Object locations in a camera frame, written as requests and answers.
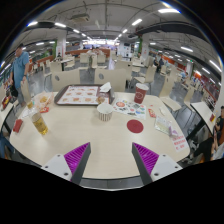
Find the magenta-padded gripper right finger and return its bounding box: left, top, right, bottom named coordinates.
left=131, top=142, right=184, bottom=186

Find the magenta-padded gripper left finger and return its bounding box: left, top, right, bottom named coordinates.
left=41, top=142, right=92, bottom=186

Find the clear bottle of yellow drink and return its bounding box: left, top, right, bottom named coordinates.
left=31, top=107, right=50, bottom=136

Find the flat round red coaster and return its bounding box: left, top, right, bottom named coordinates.
left=126, top=119, right=145, bottom=134

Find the white label with red print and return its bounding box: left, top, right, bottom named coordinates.
left=172, top=134, right=188, bottom=153

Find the clear plastic packet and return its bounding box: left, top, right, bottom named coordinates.
left=154, top=115, right=173, bottom=136

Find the small red sachet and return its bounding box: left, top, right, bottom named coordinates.
left=147, top=108, right=157, bottom=119

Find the white patterned paper cup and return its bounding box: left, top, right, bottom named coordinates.
left=96, top=102, right=115, bottom=122

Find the person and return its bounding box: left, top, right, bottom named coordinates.
left=0, top=131, right=16, bottom=160
left=191, top=131, right=224, bottom=164
left=214, top=106, right=224, bottom=135
left=9, top=43, right=31, bottom=108

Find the brown food tray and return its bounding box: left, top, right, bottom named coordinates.
left=54, top=84, right=116, bottom=107

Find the wrapped food leftover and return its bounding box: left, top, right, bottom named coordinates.
left=96, top=93, right=109, bottom=105

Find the red paper cup with lid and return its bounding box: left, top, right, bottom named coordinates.
left=133, top=82, right=150, bottom=105

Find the clear plastic food bag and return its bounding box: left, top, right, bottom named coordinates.
left=33, top=92, right=54, bottom=114

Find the small red wallet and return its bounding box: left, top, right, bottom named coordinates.
left=12, top=118, right=24, bottom=134

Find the white paper slip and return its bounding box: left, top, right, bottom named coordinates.
left=21, top=106, right=35, bottom=120

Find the beige cafeteria chair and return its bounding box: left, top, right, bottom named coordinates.
left=159, top=77, right=183, bottom=113
left=94, top=68, right=127, bottom=93
left=50, top=68, right=81, bottom=93

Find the beige neighbouring table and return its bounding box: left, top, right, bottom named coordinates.
left=0, top=101, right=14, bottom=133
left=199, top=100, right=218, bottom=134

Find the white paper napkin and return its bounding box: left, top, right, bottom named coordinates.
left=99, top=81, right=113, bottom=93

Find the group of cafeteria chairs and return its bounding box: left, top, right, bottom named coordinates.
left=31, top=49, right=201, bottom=101

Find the group of ceiling lights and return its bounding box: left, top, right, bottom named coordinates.
left=0, top=6, right=223, bottom=88

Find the ceiling air conditioner unit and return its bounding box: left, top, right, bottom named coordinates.
left=69, top=13, right=91, bottom=24

